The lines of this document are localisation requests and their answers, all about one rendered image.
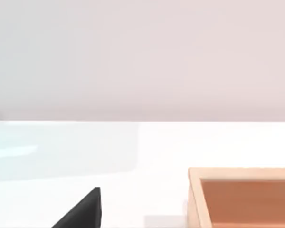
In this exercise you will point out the shallow salmon-coloured box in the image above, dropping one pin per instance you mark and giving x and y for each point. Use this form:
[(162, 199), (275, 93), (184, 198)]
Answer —
[(242, 197)]

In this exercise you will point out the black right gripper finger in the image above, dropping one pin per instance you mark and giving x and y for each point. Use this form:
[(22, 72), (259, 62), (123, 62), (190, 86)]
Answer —
[(88, 211)]

